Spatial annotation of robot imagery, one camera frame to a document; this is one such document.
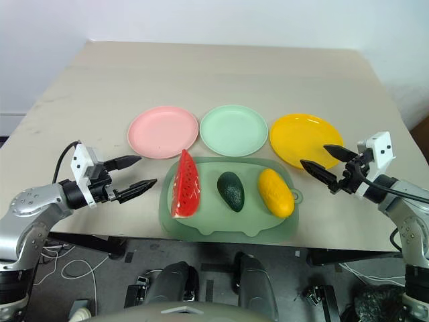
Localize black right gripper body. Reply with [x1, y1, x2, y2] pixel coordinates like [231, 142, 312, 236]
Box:
[329, 150, 374, 195]

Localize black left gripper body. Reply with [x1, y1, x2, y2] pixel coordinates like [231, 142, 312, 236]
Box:
[87, 162, 121, 205]

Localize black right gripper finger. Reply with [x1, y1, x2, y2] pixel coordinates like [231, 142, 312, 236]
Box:
[299, 160, 339, 186]
[322, 144, 359, 162]

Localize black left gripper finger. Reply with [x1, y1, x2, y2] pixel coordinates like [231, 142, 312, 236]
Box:
[117, 178, 158, 205]
[103, 154, 143, 173]

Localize yellow plate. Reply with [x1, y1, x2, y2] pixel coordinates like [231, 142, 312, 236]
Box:
[269, 113, 345, 171]

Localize pink plate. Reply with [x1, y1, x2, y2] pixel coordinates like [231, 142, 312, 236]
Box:
[127, 105, 199, 160]

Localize light green plate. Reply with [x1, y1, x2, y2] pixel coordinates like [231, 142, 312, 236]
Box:
[199, 104, 269, 158]

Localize red watermelon slice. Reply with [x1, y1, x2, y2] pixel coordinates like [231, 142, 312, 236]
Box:
[170, 149, 202, 220]

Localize yellow mango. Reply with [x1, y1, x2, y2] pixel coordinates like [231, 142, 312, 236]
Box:
[257, 168, 296, 219]

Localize translucent green cutting board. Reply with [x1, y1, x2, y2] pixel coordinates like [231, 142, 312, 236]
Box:
[158, 156, 303, 244]

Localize dark green avocado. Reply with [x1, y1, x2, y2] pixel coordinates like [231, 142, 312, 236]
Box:
[217, 171, 245, 213]

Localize dark gray rounded shape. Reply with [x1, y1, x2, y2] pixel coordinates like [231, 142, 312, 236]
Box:
[146, 260, 200, 305]
[233, 251, 280, 321]

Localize white power strip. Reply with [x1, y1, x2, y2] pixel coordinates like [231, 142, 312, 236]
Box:
[69, 299, 92, 320]

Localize gray rounded robot body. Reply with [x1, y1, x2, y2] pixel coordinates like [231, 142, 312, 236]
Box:
[85, 299, 269, 322]

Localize dark fuzzy bundle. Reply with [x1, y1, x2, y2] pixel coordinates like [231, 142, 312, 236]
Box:
[353, 284, 407, 322]

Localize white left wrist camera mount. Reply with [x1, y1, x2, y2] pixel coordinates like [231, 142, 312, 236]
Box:
[70, 142, 102, 208]

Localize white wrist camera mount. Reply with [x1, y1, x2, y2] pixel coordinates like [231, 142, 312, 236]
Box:
[70, 142, 102, 208]
[355, 131, 397, 200]

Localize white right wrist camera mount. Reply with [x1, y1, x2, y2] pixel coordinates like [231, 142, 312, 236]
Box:
[355, 131, 397, 200]

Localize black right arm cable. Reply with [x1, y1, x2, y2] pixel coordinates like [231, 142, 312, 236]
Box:
[355, 162, 429, 253]

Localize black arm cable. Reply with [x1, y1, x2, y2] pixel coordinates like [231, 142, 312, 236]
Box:
[52, 140, 82, 184]
[355, 162, 429, 253]

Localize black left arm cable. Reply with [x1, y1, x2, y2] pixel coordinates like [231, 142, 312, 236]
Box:
[52, 140, 82, 184]

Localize black table frame bar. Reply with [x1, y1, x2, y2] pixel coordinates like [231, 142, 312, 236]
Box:
[306, 249, 405, 268]
[46, 231, 128, 260]

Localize thin white floor cable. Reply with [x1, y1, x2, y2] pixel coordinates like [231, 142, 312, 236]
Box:
[33, 244, 99, 301]
[337, 261, 407, 288]

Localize black metal floor bracket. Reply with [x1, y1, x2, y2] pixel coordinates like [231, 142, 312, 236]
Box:
[302, 284, 340, 322]
[124, 275, 159, 310]

